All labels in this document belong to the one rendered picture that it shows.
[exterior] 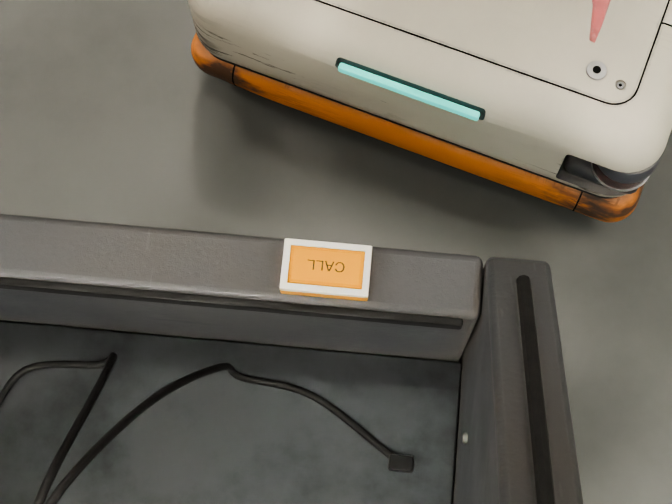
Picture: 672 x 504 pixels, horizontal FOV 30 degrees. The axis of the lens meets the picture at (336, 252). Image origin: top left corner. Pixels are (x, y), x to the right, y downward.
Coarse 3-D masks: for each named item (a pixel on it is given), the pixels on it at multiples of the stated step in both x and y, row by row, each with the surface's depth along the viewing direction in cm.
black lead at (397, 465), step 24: (96, 384) 73; (264, 384) 82; (288, 384) 82; (144, 408) 70; (336, 408) 81; (72, 432) 66; (360, 432) 81; (408, 456) 80; (48, 480) 62; (72, 480) 62
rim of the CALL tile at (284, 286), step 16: (288, 240) 71; (304, 240) 71; (288, 256) 71; (368, 256) 71; (368, 272) 71; (288, 288) 70; (304, 288) 70; (320, 288) 70; (336, 288) 70; (368, 288) 70
